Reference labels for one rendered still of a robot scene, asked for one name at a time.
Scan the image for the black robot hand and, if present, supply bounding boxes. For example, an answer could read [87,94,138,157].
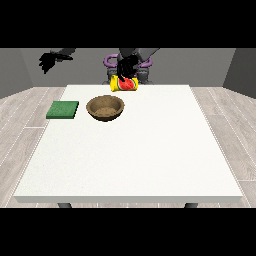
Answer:
[116,54,140,83]
[38,50,74,75]

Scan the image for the yellow cup with melon print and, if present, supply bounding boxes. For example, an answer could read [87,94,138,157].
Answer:
[110,74,139,93]

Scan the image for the brown wooden bowl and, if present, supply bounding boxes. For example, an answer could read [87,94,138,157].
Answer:
[85,95,126,123]

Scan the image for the green square pad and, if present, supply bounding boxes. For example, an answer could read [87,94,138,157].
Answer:
[45,100,80,120]

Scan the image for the grey robot trunk purple rings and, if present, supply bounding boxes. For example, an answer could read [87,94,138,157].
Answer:
[102,52,155,86]

